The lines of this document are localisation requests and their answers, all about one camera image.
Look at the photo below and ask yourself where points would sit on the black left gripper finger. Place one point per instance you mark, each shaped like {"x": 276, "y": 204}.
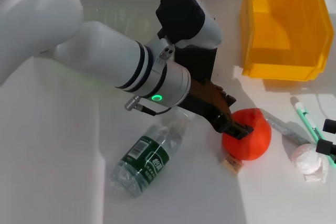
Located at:
{"x": 232, "y": 127}
{"x": 225, "y": 100}

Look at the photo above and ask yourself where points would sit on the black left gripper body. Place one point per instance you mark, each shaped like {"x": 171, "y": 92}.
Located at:
{"x": 202, "y": 100}

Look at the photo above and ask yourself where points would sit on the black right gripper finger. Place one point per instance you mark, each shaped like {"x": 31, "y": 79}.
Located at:
{"x": 330, "y": 125}
{"x": 326, "y": 146}

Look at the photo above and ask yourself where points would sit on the white paper ball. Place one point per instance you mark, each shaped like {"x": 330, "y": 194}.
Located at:
{"x": 307, "y": 161}

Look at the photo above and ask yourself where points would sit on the green utility knife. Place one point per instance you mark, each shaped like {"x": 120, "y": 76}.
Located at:
{"x": 304, "y": 113}

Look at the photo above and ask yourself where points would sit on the red-orange toy orange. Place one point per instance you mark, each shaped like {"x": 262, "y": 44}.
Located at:
{"x": 254, "y": 145}

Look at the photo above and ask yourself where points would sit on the small tan eraser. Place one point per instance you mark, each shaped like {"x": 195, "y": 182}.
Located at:
{"x": 232, "y": 165}

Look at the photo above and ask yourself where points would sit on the clear green-label water bottle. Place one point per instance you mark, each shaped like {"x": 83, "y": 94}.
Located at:
{"x": 147, "y": 161}

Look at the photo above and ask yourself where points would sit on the black mesh pen holder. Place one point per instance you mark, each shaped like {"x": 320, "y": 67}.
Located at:
{"x": 199, "y": 61}

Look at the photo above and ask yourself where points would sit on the silver glitter pen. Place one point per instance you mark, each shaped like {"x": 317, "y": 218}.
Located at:
{"x": 286, "y": 129}

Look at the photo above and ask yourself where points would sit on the wavy clear glass fruit plate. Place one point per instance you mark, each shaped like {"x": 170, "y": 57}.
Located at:
{"x": 118, "y": 16}

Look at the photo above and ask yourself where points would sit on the yellow plastic bin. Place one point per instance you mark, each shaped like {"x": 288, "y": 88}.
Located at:
{"x": 286, "y": 37}

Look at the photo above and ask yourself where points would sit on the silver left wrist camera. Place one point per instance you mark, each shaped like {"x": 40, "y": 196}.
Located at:
{"x": 181, "y": 11}

